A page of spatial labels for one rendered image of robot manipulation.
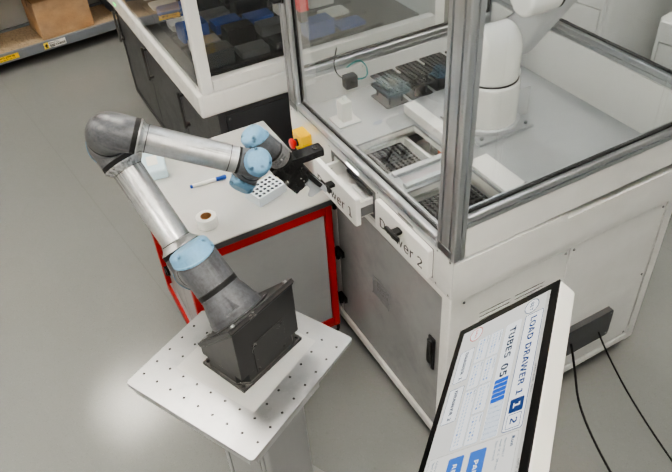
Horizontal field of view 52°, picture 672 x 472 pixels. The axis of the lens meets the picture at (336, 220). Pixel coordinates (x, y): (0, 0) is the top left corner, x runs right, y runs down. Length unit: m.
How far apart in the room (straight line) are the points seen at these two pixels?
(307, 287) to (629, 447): 1.30
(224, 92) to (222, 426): 1.49
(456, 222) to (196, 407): 0.83
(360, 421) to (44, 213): 2.15
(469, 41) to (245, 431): 1.07
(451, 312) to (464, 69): 0.79
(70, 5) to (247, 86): 2.97
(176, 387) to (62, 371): 1.27
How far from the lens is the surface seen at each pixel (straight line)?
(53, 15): 5.66
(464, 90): 1.58
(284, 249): 2.48
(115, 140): 1.83
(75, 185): 4.16
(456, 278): 1.95
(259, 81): 2.91
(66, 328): 3.31
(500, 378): 1.45
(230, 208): 2.44
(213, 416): 1.85
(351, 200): 2.16
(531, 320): 1.50
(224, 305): 1.77
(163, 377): 1.96
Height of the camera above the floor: 2.25
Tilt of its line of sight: 40 degrees down
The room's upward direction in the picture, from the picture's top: 4 degrees counter-clockwise
